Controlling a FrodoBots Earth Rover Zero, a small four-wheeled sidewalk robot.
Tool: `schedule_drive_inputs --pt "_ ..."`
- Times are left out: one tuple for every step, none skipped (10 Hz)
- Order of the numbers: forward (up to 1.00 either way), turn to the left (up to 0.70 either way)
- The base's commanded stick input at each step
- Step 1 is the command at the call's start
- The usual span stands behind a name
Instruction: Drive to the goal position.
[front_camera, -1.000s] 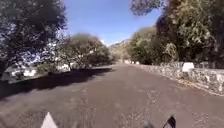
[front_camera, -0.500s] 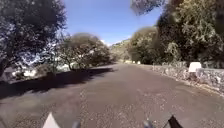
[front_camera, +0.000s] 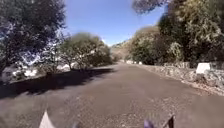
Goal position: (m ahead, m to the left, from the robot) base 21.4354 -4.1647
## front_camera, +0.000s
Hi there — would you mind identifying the grey asphalt road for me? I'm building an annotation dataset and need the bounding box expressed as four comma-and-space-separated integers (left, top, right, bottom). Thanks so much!
0, 62, 224, 128

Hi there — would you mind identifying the robot's own part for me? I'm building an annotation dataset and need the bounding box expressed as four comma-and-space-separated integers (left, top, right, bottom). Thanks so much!
38, 110, 56, 128
143, 119, 155, 128

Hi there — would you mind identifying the row of trees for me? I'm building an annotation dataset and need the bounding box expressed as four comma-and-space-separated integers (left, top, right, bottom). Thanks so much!
128, 0, 224, 68
0, 0, 114, 84

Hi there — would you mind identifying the hillside with dry vegetation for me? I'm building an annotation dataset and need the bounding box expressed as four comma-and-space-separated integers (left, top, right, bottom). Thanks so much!
109, 39, 133, 63

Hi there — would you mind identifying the low stone wall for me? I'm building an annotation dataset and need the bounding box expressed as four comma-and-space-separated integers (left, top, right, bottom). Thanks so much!
136, 61, 224, 94

